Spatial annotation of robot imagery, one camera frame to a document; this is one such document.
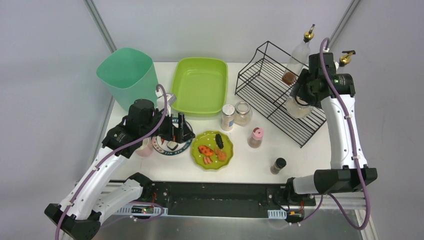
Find tall oil bottle gold pump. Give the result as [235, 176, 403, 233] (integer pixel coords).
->
[281, 24, 315, 85]

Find large glass jar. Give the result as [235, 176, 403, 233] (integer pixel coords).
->
[285, 93, 315, 119]

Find oil bottle gold spout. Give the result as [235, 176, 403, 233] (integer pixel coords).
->
[338, 50, 356, 68]

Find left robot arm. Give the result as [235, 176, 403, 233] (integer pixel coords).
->
[44, 99, 195, 240]

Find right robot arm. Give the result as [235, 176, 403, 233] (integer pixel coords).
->
[285, 52, 378, 199]

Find sushi rice roll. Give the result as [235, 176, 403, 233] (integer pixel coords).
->
[166, 141, 179, 151]

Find white plate teal rim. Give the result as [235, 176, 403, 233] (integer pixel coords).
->
[151, 136, 194, 156]

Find green dotted plate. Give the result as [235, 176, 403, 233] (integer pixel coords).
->
[190, 130, 234, 170]

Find orange grilled fish piece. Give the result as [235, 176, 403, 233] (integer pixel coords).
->
[197, 145, 215, 157]

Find pink white mug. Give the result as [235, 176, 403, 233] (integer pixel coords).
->
[134, 137, 154, 158]

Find black sea cucumber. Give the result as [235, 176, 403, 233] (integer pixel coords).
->
[215, 133, 224, 149]

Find pork belly piece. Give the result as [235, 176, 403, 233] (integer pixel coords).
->
[203, 156, 213, 165]

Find fried chicken nugget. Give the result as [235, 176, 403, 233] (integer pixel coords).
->
[214, 148, 227, 162]

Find white grain shaker jar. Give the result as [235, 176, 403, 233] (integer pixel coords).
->
[220, 104, 236, 132]

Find lime green plastic basin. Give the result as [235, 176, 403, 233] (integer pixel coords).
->
[171, 57, 228, 117]

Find glass jar beige contents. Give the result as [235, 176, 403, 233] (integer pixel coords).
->
[234, 101, 253, 126]

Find teal plastic bin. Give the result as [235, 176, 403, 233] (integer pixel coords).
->
[96, 47, 158, 111]

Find pink lid spice jar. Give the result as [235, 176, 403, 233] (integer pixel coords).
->
[247, 127, 264, 149]

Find small black cap spice bottle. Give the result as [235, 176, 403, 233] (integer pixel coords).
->
[270, 157, 287, 175]

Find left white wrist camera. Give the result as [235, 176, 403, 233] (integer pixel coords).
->
[155, 91, 177, 116]

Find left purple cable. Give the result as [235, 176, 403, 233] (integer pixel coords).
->
[54, 84, 169, 240]

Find purple cable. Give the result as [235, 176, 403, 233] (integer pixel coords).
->
[54, 84, 169, 240]
[318, 37, 372, 231]

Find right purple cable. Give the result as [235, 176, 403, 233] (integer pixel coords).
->
[318, 37, 372, 231]

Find black wire rack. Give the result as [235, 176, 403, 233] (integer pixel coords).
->
[234, 41, 335, 147]

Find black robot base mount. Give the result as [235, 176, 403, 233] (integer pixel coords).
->
[138, 181, 316, 218]

